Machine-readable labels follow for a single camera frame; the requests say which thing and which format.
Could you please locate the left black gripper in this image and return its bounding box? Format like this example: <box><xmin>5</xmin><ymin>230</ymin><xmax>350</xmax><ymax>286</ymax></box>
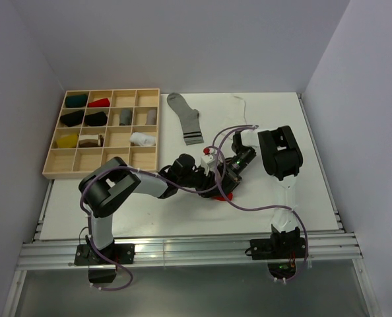
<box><xmin>178</xmin><ymin>164</ymin><xmax>222</xmax><ymax>199</ymax></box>

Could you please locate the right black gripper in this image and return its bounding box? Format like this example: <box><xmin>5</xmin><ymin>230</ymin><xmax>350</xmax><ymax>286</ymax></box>
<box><xmin>217</xmin><ymin>147</ymin><xmax>257</xmax><ymax>197</ymax></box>

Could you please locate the white striped sock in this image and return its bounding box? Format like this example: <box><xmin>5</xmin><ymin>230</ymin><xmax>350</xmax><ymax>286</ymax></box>
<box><xmin>129</xmin><ymin>132</ymin><xmax>156</xmax><ymax>147</ymax></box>

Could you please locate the beige red reindeer sock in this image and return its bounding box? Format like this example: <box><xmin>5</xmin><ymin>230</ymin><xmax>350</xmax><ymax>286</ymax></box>
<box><xmin>212</xmin><ymin>193</ymin><xmax>233</xmax><ymax>201</ymax></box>

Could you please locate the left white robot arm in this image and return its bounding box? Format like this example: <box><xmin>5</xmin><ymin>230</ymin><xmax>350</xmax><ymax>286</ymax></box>
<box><xmin>79</xmin><ymin>154</ymin><xmax>217</xmax><ymax>264</ymax></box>

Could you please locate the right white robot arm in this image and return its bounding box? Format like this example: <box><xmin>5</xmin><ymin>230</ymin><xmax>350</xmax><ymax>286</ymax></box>
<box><xmin>231</xmin><ymin>125</ymin><xmax>303</xmax><ymax>258</ymax></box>

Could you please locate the plain white sock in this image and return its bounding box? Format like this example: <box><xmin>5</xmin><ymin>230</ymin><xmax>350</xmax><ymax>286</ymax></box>
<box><xmin>222</xmin><ymin>94</ymin><xmax>247</xmax><ymax>128</ymax></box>

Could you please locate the grey striped sock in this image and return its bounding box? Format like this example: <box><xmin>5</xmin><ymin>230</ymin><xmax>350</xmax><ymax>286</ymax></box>
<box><xmin>167</xmin><ymin>92</ymin><xmax>204</xmax><ymax>145</ymax></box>

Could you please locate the light grey rolled sock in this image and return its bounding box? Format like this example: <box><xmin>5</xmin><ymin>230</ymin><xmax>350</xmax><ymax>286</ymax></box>
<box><xmin>145</xmin><ymin>109</ymin><xmax>157</xmax><ymax>125</ymax></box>

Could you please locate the white brown rolled sock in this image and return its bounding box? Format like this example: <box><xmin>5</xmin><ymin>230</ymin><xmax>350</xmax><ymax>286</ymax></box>
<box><xmin>78</xmin><ymin>134</ymin><xmax>104</xmax><ymax>148</ymax></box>

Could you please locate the black rolled sock right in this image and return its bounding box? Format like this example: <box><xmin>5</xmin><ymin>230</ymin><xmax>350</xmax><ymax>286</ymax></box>
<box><xmin>84</xmin><ymin>112</ymin><xmax>108</xmax><ymax>127</ymax></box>

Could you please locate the black rolled sock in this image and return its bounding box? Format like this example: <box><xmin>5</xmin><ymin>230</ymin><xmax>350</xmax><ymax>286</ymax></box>
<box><xmin>59</xmin><ymin>110</ymin><xmax>84</xmax><ymax>127</ymax></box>
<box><xmin>84</xmin><ymin>112</ymin><xmax>108</xmax><ymax>127</ymax></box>

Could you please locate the wooden compartment tray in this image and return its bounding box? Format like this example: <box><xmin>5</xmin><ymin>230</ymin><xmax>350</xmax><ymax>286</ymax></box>
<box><xmin>42</xmin><ymin>88</ymin><xmax>160</xmax><ymax>180</ymax></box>

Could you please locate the red rolled sock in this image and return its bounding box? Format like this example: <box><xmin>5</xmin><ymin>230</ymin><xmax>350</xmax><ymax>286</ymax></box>
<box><xmin>87</xmin><ymin>98</ymin><xmax>110</xmax><ymax>108</ymax></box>

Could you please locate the yellow rolled sock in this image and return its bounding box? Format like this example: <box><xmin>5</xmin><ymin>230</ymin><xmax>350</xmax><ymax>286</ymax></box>
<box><xmin>56</xmin><ymin>134</ymin><xmax>79</xmax><ymax>149</ymax></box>

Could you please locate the black rolled sock left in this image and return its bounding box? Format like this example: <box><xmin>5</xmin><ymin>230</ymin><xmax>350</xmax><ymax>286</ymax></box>
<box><xmin>59</xmin><ymin>110</ymin><xmax>84</xmax><ymax>127</ymax></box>

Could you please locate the dark green rolled sock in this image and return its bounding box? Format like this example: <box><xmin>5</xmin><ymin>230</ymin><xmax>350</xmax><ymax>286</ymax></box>
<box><xmin>65</xmin><ymin>94</ymin><xmax>88</xmax><ymax>108</ymax></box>

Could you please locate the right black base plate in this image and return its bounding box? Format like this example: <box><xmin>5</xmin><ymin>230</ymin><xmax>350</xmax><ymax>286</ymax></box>
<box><xmin>245</xmin><ymin>238</ymin><xmax>308</xmax><ymax>260</ymax></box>

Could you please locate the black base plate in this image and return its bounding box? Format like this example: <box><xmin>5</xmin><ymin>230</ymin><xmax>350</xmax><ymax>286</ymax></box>
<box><xmin>245</xmin><ymin>238</ymin><xmax>308</xmax><ymax>260</ymax></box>
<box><xmin>74</xmin><ymin>243</ymin><xmax>135</xmax><ymax>266</ymax></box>

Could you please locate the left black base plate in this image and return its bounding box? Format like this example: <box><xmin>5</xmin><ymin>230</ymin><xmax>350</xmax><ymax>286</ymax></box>
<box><xmin>74</xmin><ymin>243</ymin><xmax>135</xmax><ymax>266</ymax></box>

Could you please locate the aluminium mounting rail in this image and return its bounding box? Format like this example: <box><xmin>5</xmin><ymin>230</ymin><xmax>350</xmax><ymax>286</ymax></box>
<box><xmin>16</xmin><ymin>232</ymin><xmax>363</xmax><ymax>271</ymax></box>

